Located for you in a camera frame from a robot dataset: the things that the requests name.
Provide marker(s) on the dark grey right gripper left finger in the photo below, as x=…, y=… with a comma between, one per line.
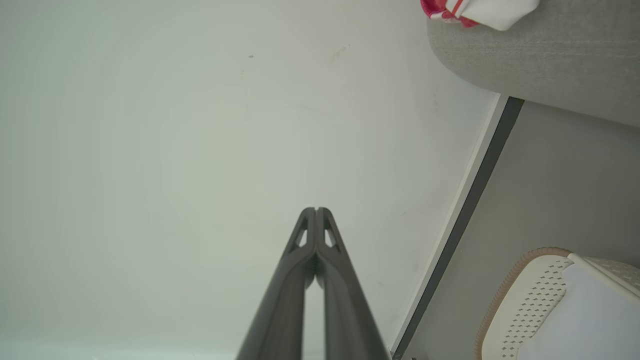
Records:
x=285, y=300

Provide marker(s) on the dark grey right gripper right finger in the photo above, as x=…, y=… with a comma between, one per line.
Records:
x=345, y=310

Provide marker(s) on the white perforated laundry basket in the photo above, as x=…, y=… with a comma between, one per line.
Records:
x=535, y=305

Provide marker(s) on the white and black baseboard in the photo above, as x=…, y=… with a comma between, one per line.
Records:
x=460, y=220

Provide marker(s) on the grey fabric sofa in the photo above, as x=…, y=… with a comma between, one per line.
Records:
x=550, y=60

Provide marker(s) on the white and red garment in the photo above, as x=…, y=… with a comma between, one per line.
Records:
x=495, y=11

